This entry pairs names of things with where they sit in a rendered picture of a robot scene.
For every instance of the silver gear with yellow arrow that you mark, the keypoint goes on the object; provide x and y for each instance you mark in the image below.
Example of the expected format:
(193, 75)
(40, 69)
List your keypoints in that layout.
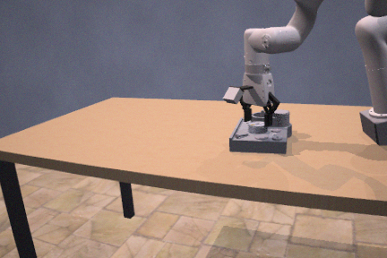
(257, 127)

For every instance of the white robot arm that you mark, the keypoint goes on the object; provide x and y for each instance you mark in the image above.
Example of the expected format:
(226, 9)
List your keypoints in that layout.
(371, 34)

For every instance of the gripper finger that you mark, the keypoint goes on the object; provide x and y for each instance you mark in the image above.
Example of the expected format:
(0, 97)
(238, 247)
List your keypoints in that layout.
(247, 110)
(269, 110)

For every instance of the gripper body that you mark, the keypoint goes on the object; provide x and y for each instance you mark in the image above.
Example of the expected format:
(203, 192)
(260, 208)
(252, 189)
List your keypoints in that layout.
(262, 84)

